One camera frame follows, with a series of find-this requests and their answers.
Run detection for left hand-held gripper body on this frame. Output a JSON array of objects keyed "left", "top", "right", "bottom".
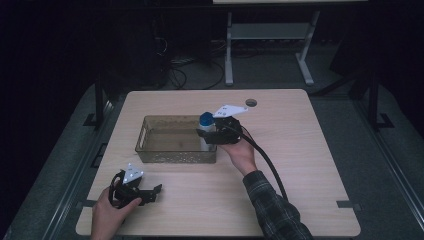
[{"left": 111, "top": 162, "right": 145, "bottom": 210}]

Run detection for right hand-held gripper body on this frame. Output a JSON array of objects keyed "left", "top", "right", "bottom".
[{"left": 212, "top": 104, "right": 250, "bottom": 146}]

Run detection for white bottle with blue cap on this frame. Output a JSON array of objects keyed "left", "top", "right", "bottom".
[{"left": 198, "top": 111, "right": 217, "bottom": 152}]

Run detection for translucent brown plastic basket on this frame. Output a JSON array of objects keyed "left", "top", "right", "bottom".
[{"left": 134, "top": 114, "right": 218, "bottom": 164}]

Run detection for person's right hand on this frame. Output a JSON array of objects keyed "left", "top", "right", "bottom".
[{"left": 217, "top": 130, "right": 259, "bottom": 177}]

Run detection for person's left hand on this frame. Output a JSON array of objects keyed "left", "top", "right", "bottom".
[{"left": 90, "top": 187, "right": 142, "bottom": 240}]

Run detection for black metal stand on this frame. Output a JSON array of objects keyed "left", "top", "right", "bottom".
[
  {"left": 83, "top": 74, "right": 109, "bottom": 130},
  {"left": 366, "top": 71, "right": 396, "bottom": 132}
]

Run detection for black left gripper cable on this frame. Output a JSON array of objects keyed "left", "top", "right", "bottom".
[{"left": 107, "top": 169, "right": 127, "bottom": 211}]

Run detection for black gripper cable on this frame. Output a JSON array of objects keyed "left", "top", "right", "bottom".
[
  {"left": 107, "top": 169, "right": 127, "bottom": 211},
  {"left": 238, "top": 125, "right": 290, "bottom": 202}
]

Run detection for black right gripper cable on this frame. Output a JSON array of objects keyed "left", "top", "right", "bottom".
[{"left": 238, "top": 125, "right": 290, "bottom": 202}]

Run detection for metal frame rail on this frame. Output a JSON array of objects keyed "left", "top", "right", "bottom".
[
  {"left": 41, "top": 99, "right": 116, "bottom": 240},
  {"left": 352, "top": 99, "right": 424, "bottom": 231}
]

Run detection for black cables on floor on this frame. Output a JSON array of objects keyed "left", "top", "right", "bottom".
[{"left": 164, "top": 56, "right": 226, "bottom": 91}]

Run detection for white metal desk frame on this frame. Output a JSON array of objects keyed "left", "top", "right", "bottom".
[{"left": 224, "top": 9, "right": 322, "bottom": 87}]

